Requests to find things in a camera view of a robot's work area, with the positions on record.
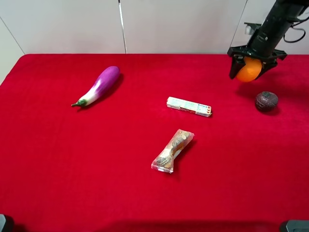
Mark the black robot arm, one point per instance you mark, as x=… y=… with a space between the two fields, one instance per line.
x=283 y=16

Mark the clear wrapped cookie pack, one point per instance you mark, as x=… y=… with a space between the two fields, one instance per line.
x=164 y=162

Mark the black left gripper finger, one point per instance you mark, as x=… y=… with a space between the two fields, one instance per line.
x=266 y=66

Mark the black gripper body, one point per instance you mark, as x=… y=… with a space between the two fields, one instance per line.
x=260 y=46

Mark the purple toy eggplant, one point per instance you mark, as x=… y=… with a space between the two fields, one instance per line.
x=103 y=83

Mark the black base corner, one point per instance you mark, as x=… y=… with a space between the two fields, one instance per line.
x=295 y=226
x=6 y=223

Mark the black base right corner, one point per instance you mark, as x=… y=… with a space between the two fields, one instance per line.
x=295 y=226

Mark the black base left corner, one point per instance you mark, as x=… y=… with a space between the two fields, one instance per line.
x=6 y=223

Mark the white candy roll pack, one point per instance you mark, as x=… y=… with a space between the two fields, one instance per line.
x=189 y=106

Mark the red table cloth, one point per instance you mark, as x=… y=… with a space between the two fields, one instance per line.
x=88 y=169

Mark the dark purple mangosteen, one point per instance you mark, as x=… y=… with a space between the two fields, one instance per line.
x=266 y=101

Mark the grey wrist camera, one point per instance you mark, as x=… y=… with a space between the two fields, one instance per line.
x=249 y=27

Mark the orange fruit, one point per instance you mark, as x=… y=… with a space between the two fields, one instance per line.
x=250 y=71

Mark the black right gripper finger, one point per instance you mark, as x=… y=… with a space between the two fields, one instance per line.
x=236 y=65

